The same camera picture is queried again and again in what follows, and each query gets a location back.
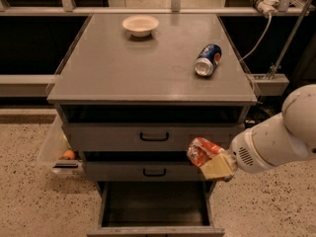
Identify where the blue pepsi can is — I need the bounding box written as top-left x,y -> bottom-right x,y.
194,43 -> 222,77

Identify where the grey drawer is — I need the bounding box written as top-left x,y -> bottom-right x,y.
62,123 -> 244,151
87,182 -> 224,237
84,161 -> 205,182

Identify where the bottom grey drawer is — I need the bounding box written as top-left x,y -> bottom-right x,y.
87,182 -> 224,237

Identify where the black cable bundle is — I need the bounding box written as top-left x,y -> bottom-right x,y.
245,101 -> 284,126

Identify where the middle grey drawer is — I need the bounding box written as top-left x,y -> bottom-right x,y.
84,161 -> 205,182

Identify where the white power strip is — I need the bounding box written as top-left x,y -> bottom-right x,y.
250,0 -> 278,17

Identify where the top grey drawer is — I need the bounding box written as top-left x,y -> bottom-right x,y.
62,123 -> 244,151

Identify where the white bowl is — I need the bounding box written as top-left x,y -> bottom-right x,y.
122,15 -> 159,38

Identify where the crushed orange coke can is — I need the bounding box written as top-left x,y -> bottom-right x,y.
187,137 -> 224,167

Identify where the white power cable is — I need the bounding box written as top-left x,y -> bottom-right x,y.
238,12 -> 273,63

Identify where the metal railing frame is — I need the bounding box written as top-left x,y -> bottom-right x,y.
0,0 -> 316,97

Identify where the clear plastic bin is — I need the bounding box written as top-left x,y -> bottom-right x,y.
37,117 -> 83,177

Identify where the orange fruit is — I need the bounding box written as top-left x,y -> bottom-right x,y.
63,150 -> 76,160

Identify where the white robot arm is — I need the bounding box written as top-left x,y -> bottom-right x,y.
200,84 -> 316,180

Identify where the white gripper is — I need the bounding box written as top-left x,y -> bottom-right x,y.
200,114 -> 310,181

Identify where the grey drawer cabinet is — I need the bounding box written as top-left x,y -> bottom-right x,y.
45,13 -> 258,237

